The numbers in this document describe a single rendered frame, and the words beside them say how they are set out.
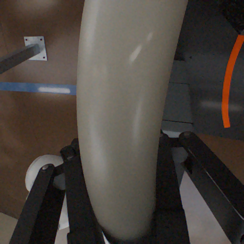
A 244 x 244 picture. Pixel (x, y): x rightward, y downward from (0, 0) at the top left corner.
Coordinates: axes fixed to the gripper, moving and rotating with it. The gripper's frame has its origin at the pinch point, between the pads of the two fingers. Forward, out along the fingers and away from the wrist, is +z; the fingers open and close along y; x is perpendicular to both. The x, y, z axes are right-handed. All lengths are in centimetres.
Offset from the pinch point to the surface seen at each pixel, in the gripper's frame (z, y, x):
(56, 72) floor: 146, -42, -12
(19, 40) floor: 153, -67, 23
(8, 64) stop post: 113, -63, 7
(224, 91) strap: 100, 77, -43
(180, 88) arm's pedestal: 67, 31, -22
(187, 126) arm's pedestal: 39, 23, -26
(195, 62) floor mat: 105, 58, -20
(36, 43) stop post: 146, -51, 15
